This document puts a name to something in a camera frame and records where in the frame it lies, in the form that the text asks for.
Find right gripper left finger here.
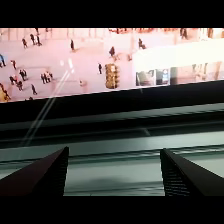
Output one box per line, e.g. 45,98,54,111
0,146,70,197

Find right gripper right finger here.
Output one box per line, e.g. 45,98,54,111
159,148,224,197

